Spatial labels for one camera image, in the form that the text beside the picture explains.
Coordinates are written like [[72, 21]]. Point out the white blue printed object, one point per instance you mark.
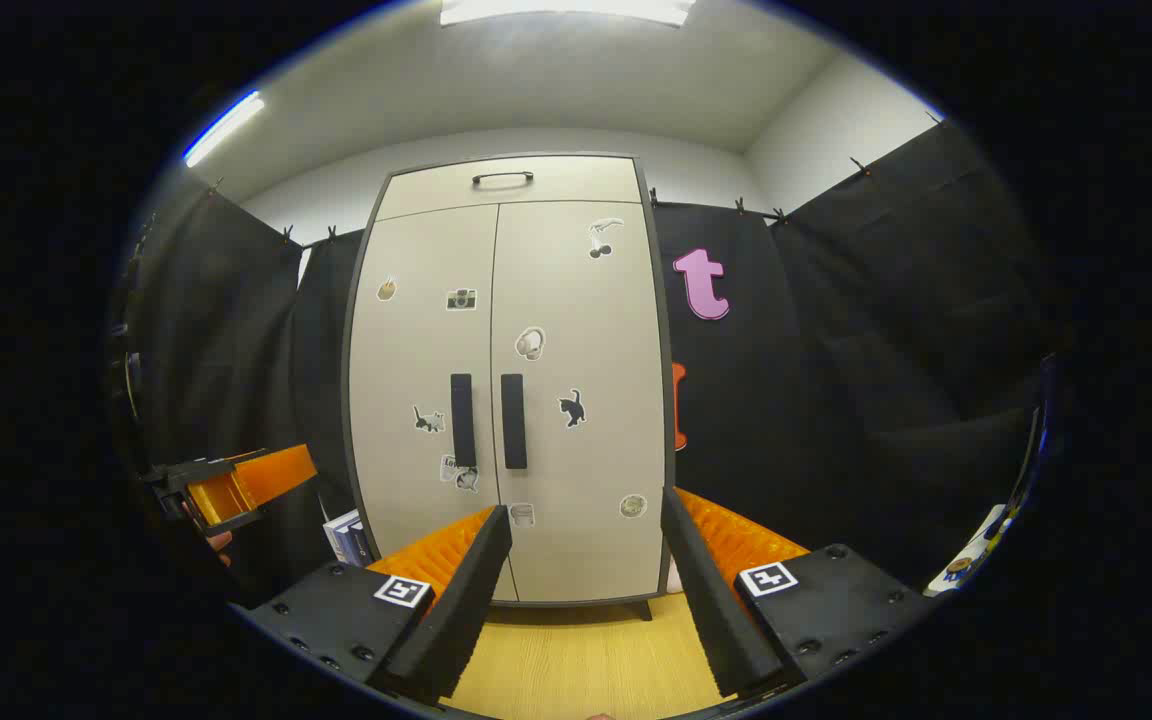
[[971, 552]]

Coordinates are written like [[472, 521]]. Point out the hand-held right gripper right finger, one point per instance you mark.
[[706, 600]]

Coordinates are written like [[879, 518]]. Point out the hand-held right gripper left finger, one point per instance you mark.
[[466, 600]]

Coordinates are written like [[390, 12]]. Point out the narrow ceiling light strip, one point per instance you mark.
[[224, 128]]

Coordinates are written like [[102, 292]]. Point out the white shoe cabinet door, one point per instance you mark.
[[406, 350], [596, 450]]

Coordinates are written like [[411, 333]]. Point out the row of black clips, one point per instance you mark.
[[859, 166]]

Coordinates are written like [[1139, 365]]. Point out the blue box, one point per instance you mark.
[[364, 540]]

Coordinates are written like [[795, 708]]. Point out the white box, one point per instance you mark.
[[341, 538]]

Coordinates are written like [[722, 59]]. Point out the grey double-door shoe cabinet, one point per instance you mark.
[[556, 180]]

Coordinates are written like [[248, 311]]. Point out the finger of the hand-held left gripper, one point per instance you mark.
[[276, 472]]

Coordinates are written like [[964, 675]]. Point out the black backdrop cloth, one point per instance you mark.
[[836, 400]]

